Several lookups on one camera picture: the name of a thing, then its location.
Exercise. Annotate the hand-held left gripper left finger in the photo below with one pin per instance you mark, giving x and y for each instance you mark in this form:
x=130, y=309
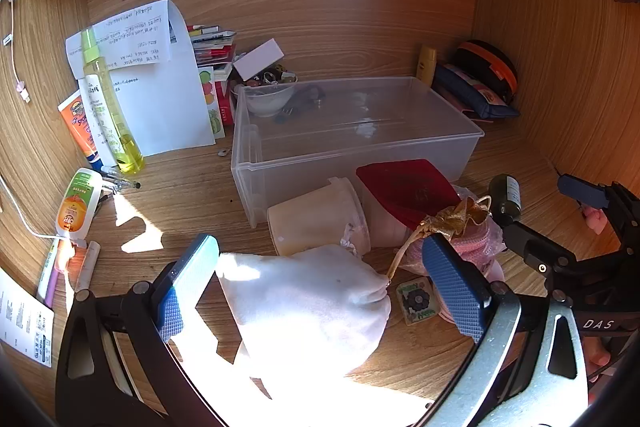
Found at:
x=190, y=277

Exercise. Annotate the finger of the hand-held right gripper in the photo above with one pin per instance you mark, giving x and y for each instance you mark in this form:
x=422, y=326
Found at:
x=530, y=247
x=580, y=189

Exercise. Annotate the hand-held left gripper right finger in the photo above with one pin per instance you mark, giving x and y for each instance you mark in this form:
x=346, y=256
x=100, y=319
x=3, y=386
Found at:
x=455, y=287

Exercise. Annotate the dark green bottle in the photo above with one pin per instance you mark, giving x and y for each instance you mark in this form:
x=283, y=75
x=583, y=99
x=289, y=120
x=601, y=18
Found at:
x=505, y=202

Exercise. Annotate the white round jar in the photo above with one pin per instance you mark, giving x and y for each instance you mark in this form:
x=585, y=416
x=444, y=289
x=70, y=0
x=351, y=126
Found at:
x=380, y=224

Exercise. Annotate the red pouch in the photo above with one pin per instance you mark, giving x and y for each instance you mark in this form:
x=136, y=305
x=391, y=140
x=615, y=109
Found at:
x=405, y=187

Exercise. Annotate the white cloth pouch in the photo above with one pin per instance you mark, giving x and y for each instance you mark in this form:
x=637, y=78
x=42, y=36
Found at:
x=310, y=302

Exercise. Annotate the cream plastic jar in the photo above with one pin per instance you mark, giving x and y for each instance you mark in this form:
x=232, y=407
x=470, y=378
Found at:
x=310, y=217

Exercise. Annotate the clear plastic storage box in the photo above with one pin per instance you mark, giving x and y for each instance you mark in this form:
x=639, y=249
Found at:
x=400, y=127

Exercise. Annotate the wooden desktop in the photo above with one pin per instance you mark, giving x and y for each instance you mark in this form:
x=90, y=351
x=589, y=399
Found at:
x=190, y=192

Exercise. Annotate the person's right hand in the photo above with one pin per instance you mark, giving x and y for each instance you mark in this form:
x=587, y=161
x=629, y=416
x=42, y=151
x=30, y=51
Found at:
x=597, y=357

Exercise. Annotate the small pink object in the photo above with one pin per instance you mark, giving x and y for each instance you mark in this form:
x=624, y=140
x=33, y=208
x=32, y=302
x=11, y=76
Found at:
x=595, y=218

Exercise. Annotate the flower print tile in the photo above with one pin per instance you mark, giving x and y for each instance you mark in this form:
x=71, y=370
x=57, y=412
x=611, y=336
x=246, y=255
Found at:
x=417, y=302

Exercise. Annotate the white lip balm stick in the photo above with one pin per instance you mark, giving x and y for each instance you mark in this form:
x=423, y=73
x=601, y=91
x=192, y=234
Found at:
x=87, y=264

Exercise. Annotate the clear ballpoint pen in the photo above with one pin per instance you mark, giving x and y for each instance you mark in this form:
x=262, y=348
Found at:
x=122, y=181

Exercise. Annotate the white orange lotion tube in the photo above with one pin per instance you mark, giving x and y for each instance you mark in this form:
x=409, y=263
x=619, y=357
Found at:
x=75, y=207

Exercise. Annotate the purple pen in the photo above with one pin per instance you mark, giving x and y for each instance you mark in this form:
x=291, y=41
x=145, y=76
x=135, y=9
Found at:
x=54, y=289

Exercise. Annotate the navy pencil case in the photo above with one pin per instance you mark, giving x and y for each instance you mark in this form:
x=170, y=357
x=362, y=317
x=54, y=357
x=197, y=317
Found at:
x=475, y=96

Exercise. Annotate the black orange round case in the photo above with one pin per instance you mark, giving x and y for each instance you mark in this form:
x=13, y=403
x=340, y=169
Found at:
x=490, y=59

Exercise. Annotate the large white paper sheet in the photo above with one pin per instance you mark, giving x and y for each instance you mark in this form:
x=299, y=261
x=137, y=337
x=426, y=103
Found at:
x=170, y=107

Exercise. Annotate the printed paper sheet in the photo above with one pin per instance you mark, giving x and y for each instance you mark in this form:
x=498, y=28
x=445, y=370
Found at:
x=25, y=327

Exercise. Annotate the fruit sticker sheet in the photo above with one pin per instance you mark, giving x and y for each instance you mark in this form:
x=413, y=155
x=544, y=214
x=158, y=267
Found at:
x=210, y=102

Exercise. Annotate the red box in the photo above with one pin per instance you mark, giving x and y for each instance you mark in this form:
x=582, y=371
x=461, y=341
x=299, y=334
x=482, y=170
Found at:
x=227, y=104

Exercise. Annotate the yellow-green spray bottle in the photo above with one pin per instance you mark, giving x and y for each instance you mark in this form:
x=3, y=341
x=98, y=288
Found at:
x=112, y=117

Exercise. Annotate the orange sunscreen tube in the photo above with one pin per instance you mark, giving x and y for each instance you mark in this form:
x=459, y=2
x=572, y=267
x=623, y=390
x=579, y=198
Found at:
x=76, y=127

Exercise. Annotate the white tube green print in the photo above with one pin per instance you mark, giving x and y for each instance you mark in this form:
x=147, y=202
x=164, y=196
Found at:
x=96, y=112

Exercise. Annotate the white bowl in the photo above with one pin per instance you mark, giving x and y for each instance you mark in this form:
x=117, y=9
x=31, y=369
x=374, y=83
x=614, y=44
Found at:
x=270, y=102

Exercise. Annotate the yellow bottle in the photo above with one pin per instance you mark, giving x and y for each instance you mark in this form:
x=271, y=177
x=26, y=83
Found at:
x=426, y=64

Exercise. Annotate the pile of small trinkets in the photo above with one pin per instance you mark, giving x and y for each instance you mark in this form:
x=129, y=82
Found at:
x=272, y=77

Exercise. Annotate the stack of books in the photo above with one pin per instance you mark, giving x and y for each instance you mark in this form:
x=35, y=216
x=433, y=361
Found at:
x=215, y=49

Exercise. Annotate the small white box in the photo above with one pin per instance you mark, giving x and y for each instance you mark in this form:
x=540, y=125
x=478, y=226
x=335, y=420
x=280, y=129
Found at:
x=257, y=57

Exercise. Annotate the handwritten white paper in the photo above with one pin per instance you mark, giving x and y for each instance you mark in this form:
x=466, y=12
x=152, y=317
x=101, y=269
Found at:
x=132, y=34

